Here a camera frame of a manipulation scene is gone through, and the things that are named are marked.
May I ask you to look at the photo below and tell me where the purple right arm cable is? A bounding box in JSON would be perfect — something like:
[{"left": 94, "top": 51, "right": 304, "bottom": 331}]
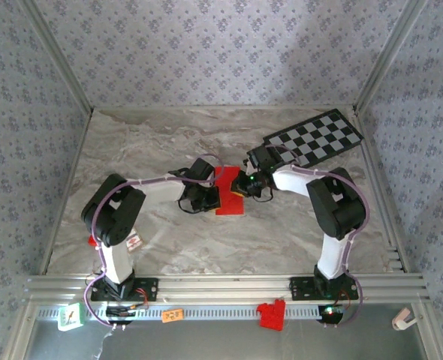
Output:
[{"left": 266, "top": 144, "right": 369, "bottom": 328}]

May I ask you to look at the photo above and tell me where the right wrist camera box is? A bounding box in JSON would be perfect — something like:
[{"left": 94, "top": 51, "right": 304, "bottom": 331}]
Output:
[{"left": 245, "top": 145, "right": 279, "bottom": 173}]

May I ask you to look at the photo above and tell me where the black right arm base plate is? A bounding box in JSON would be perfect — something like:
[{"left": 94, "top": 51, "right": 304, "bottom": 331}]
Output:
[{"left": 289, "top": 276, "right": 360, "bottom": 302}]

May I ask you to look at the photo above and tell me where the green white square card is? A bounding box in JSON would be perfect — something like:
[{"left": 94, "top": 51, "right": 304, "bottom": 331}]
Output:
[{"left": 58, "top": 302, "right": 85, "bottom": 332}]

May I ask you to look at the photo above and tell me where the aluminium frame post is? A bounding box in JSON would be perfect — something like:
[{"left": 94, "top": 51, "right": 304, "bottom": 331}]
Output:
[
  {"left": 18, "top": 0, "right": 95, "bottom": 113},
  {"left": 354, "top": 0, "right": 429, "bottom": 113}
]

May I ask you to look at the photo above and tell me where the aluminium table side rail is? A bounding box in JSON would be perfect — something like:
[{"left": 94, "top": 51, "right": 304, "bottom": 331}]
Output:
[
  {"left": 352, "top": 106, "right": 410, "bottom": 274},
  {"left": 39, "top": 108, "right": 95, "bottom": 277}
]

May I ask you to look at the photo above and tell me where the red toy brick piece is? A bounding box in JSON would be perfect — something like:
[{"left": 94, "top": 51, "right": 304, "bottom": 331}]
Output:
[{"left": 255, "top": 298, "right": 285, "bottom": 332}]

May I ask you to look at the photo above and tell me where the aluminium mounting rail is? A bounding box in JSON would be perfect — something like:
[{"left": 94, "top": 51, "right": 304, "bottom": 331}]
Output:
[{"left": 24, "top": 272, "right": 431, "bottom": 305}]

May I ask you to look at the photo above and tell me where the red cloth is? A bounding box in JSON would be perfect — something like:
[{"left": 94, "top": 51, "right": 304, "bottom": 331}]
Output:
[{"left": 214, "top": 166, "right": 246, "bottom": 217}]

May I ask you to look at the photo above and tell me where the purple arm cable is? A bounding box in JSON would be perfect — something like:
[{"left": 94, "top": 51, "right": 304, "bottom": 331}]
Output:
[
  {"left": 266, "top": 144, "right": 369, "bottom": 328},
  {"left": 83, "top": 152, "right": 225, "bottom": 329}
]

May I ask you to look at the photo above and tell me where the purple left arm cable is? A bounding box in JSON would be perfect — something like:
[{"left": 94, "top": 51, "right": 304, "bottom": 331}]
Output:
[{"left": 83, "top": 152, "right": 225, "bottom": 329}]

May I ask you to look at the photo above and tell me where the thin black left gripper cable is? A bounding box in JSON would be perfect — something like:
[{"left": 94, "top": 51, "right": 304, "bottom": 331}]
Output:
[{"left": 167, "top": 167, "right": 207, "bottom": 215}]

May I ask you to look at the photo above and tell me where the grey slotted cable duct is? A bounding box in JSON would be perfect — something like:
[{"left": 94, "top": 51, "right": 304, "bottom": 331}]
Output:
[{"left": 35, "top": 303, "right": 342, "bottom": 323}]

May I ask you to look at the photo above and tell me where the pink white plastic hook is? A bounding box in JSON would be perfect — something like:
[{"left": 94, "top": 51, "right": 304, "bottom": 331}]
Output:
[{"left": 390, "top": 307, "right": 417, "bottom": 331}]

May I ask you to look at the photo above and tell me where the aluminium table end rail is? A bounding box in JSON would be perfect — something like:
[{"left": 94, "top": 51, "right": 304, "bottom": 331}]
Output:
[{"left": 92, "top": 104, "right": 357, "bottom": 112}]

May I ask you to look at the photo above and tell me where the thin black right gripper cable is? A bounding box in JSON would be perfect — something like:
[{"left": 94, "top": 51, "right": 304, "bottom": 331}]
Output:
[{"left": 250, "top": 183, "right": 279, "bottom": 204}]

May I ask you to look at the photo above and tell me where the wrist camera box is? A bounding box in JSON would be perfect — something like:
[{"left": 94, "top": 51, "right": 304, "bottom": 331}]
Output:
[
  {"left": 245, "top": 145, "right": 279, "bottom": 173},
  {"left": 188, "top": 157, "right": 218, "bottom": 185}
]

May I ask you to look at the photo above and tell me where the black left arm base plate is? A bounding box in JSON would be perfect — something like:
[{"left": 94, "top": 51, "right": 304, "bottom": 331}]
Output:
[{"left": 90, "top": 277, "right": 159, "bottom": 302}]

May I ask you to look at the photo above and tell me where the black grey chessboard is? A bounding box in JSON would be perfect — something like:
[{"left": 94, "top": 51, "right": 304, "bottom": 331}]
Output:
[{"left": 263, "top": 108, "right": 365, "bottom": 170}]

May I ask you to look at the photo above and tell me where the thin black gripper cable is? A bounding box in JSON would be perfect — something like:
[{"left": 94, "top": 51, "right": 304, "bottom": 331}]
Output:
[
  {"left": 167, "top": 167, "right": 207, "bottom": 215},
  {"left": 250, "top": 183, "right": 279, "bottom": 204}
]

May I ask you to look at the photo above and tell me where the brown white card packet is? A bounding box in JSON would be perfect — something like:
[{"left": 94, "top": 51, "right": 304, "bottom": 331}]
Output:
[{"left": 126, "top": 232, "right": 146, "bottom": 254}]

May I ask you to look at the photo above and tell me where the orange label tag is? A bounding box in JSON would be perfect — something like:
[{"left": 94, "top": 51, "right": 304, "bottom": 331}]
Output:
[{"left": 161, "top": 307, "right": 185, "bottom": 323}]

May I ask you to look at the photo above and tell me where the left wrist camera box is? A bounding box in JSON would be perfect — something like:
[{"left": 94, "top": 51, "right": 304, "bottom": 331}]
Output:
[{"left": 188, "top": 157, "right": 218, "bottom": 185}]

